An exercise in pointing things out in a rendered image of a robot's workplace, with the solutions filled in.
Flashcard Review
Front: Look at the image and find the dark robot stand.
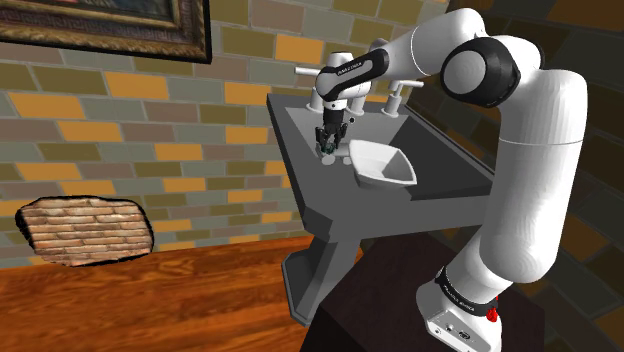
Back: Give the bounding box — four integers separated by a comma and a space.
299, 232, 545, 352

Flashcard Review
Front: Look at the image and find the grey pedestal sink with taps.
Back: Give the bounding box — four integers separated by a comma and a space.
265, 66, 496, 327

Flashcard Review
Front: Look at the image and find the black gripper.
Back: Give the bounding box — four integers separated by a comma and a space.
315, 109, 350, 153

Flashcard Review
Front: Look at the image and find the wall picture in ornate frame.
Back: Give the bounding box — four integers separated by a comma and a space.
0, 0, 214, 65

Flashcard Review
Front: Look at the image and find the white angular bowl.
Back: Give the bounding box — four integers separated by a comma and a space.
348, 138, 419, 191

